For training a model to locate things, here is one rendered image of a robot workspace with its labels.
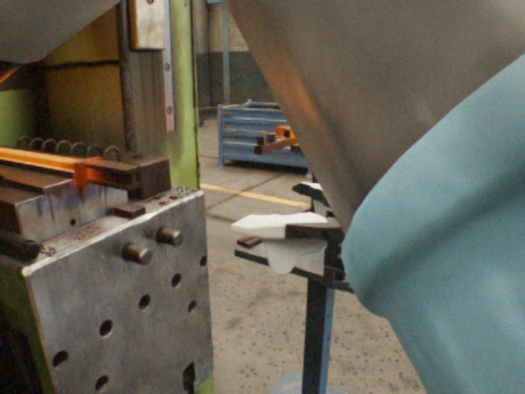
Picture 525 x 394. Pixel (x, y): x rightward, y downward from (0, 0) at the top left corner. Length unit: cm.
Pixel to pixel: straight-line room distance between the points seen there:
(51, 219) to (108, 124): 38
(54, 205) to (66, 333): 18
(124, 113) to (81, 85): 15
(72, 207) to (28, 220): 7
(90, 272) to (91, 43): 54
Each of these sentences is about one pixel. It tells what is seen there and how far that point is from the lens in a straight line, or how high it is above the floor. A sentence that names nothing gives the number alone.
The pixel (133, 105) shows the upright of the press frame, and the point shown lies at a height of 107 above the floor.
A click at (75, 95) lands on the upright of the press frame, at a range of 103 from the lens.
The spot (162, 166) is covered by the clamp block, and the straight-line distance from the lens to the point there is 77.
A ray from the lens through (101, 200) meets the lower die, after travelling 68.
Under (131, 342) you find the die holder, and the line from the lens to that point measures 73.
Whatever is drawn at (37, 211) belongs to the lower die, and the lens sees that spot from 61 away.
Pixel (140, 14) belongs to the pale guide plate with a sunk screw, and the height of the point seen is 125.
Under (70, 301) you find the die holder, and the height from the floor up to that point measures 84.
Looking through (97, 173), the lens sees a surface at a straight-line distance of 63.
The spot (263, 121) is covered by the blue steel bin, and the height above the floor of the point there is 56.
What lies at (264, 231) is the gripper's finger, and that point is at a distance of 38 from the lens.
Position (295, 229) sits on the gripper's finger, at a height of 100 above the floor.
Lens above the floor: 115
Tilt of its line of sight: 18 degrees down
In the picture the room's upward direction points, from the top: straight up
